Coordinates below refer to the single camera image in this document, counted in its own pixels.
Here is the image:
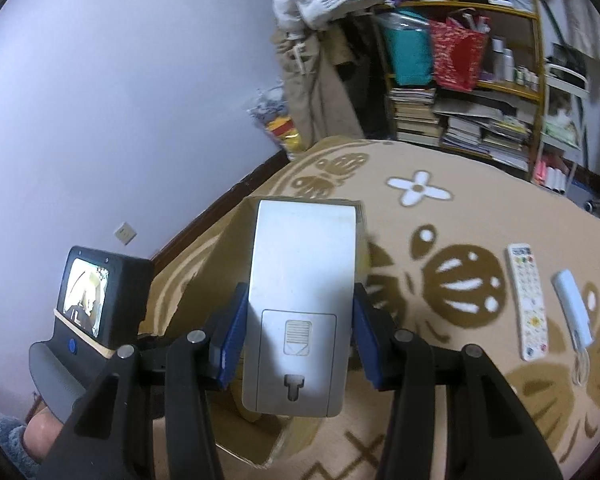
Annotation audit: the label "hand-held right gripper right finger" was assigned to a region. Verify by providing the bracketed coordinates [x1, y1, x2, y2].
[352, 282, 563, 480]

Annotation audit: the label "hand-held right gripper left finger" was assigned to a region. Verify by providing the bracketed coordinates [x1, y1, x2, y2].
[35, 282, 249, 480]

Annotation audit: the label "cardboard box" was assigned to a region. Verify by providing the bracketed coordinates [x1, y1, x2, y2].
[147, 195, 376, 466]

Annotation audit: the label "large white remote control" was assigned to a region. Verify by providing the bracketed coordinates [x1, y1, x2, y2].
[241, 199, 366, 418]

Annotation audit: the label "person's left forearm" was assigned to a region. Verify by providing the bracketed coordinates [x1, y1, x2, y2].
[0, 402, 76, 480]

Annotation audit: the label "white remote with coloured buttons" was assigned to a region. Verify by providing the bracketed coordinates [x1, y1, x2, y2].
[507, 242, 551, 362]

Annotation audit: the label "beige butterfly print blanket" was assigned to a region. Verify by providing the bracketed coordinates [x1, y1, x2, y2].
[145, 137, 600, 480]

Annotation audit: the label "clear bag of plush toys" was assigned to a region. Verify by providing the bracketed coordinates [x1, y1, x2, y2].
[247, 90, 306, 156]

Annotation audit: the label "stack of books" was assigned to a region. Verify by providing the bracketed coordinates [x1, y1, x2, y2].
[387, 87, 443, 146]

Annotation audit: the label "pile of papers and booklets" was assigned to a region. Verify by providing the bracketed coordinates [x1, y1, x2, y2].
[440, 100, 533, 171]

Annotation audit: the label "pink and white bottles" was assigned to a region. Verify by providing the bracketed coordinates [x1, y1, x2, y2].
[532, 157, 568, 193]

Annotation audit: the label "beige hanging coat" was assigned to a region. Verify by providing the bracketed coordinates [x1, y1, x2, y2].
[280, 25, 366, 141]

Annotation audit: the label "wooden bookshelf with books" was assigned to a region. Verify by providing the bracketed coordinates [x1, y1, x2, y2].
[370, 0, 546, 171]

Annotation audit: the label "teal bag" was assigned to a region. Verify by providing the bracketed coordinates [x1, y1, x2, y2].
[380, 12, 436, 87]

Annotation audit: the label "red patterned gift bag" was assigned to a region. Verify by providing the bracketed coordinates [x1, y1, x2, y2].
[427, 10, 491, 93]

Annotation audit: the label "row of white bottles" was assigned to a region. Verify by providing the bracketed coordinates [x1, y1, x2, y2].
[490, 35, 541, 93]

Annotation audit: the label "dark wooden bed frame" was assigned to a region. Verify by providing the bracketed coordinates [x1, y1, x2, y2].
[150, 147, 293, 266]

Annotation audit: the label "slim white remote with cord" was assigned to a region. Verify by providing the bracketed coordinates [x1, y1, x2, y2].
[552, 270, 595, 386]

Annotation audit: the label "white wire rack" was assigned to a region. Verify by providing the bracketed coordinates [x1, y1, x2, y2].
[532, 57, 591, 196]

